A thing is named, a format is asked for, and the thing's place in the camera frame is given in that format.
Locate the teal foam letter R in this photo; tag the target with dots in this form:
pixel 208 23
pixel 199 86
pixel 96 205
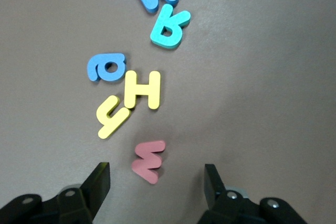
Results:
pixel 168 22

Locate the yellow foam letter H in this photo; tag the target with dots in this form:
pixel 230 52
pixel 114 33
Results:
pixel 143 90

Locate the pink foam letter w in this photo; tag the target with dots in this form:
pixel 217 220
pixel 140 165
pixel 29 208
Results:
pixel 147 166

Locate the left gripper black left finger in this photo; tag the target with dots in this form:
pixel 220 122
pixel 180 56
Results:
pixel 97 184

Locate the yellow foam letter f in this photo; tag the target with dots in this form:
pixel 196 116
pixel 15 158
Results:
pixel 113 123

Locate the blue foam letter a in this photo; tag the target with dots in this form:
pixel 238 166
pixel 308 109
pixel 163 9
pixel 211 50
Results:
pixel 95 69

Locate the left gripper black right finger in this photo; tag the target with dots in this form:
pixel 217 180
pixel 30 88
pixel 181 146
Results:
pixel 214 187

